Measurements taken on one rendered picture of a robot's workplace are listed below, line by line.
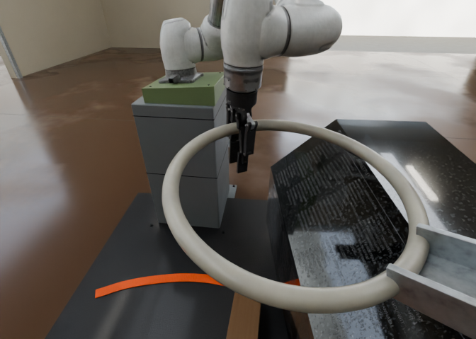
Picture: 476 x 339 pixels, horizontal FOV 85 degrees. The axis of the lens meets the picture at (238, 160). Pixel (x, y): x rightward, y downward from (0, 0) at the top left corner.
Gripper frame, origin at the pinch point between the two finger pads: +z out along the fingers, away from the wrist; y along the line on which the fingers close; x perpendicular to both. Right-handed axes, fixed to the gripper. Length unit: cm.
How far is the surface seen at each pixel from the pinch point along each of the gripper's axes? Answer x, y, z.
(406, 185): 19.0, 34.2, -10.1
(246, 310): 2, 11, 71
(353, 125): 49.8, -3.8, 1.4
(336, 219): 18.7, 23.0, 10.6
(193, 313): -17, -4, 84
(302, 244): 10.6, 21.4, 19.0
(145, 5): 102, -716, 27
